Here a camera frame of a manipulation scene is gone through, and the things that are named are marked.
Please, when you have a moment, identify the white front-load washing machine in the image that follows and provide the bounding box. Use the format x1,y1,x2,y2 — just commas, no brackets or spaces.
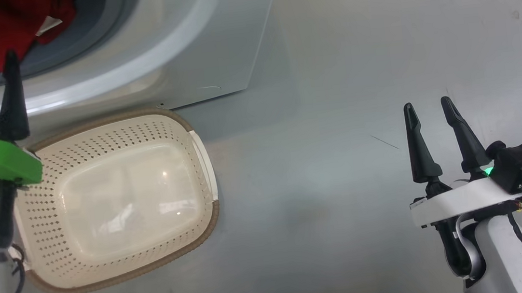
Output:
0,0,294,129

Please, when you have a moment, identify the red garment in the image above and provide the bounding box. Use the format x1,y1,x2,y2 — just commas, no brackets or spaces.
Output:
0,0,83,75

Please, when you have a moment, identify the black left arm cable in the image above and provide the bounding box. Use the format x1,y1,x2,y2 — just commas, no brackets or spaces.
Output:
7,242,30,293

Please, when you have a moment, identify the cream perforated basket brown rim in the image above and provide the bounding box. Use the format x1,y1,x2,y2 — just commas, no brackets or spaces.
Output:
0,101,228,293

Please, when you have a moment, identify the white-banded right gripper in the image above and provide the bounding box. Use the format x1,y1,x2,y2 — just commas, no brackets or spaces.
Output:
399,88,522,284

